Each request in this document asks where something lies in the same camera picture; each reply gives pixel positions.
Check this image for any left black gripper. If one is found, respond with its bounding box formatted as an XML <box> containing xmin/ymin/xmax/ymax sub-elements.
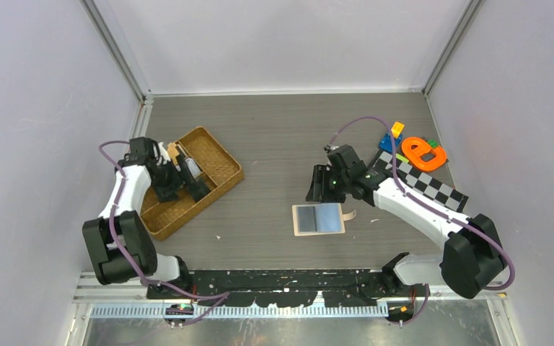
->
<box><xmin>151</xmin><ymin>155</ymin><xmax>199</xmax><ymax>203</ymax></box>

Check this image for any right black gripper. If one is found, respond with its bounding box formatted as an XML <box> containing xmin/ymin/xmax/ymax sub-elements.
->
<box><xmin>306</xmin><ymin>164</ymin><xmax>350</xmax><ymax>204</ymax></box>

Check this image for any beige card holder wallet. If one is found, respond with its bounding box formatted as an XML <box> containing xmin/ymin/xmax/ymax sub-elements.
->
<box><xmin>291</xmin><ymin>203</ymin><xmax>357</xmax><ymax>236</ymax></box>

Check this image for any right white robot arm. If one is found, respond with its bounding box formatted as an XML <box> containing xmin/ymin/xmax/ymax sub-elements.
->
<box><xmin>305</xmin><ymin>145</ymin><xmax>511</xmax><ymax>299</ymax></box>

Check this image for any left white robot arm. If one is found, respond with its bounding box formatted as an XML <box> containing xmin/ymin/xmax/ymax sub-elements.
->
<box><xmin>82</xmin><ymin>137</ymin><xmax>210</xmax><ymax>298</ymax></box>

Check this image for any white credit card in tray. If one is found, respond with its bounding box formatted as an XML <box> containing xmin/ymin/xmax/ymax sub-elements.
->
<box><xmin>185</xmin><ymin>157</ymin><xmax>202</xmax><ymax>179</ymax></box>

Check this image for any gold credit card in tray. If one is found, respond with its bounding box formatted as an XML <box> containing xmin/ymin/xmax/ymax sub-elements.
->
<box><xmin>167</xmin><ymin>142</ymin><xmax>182</xmax><ymax>166</ymax></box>

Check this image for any woven wicker tray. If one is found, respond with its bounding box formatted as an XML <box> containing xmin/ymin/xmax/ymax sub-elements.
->
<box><xmin>141</xmin><ymin>126</ymin><xmax>245</xmax><ymax>241</ymax></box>

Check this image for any blue toy block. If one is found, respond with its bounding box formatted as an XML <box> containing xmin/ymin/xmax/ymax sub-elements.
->
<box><xmin>379</xmin><ymin>133</ymin><xmax>403</xmax><ymax>154</ymax></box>

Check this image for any lime green stick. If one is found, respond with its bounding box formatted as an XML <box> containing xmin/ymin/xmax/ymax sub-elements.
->
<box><xmin>396</xmin><ymin>154</ymin><xmax>410</xmax><ymax>163</ymax></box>

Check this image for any yellow toy block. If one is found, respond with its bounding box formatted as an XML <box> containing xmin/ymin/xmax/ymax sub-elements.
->
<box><xmin>390</xmin><ymin>121</ymin><xmax>405</xmax><ymax>138</ymax></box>

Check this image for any orange plastic letter toy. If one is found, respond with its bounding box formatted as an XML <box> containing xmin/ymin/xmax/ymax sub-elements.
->
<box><xmin>400</xmin><ymin>137</ymin><xmax>448</xmax><ymax>172</ymax></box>

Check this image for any black white checkerboard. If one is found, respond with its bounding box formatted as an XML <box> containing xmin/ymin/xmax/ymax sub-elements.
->
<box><xmin>368</xmin><ymin>149</ymin><xmax>469</xmax><ymax>213</ymax></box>

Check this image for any green toy block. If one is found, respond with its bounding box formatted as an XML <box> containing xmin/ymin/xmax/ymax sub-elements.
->
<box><xmin>426</xmin><ymin>139</ymin><xmax>439</xmax><ymax>148</ymax></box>

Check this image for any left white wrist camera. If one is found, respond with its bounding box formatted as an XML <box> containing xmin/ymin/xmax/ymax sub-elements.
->
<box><xmin>155</xmin><ymin>142</ymin><xmax>172</xmax><ymax>166</ymax></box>

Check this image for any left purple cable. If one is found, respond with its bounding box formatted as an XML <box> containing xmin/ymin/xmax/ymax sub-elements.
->
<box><xmin>98</xmin><ymin>140</ymin><xmax>230</xmax><ymax>302</ymax></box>

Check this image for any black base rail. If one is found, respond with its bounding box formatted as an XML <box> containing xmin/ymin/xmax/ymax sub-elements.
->
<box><xmin>146</xmin><ymin>268</ymin><xmax>426</xmax><ymax>309</ymax></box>

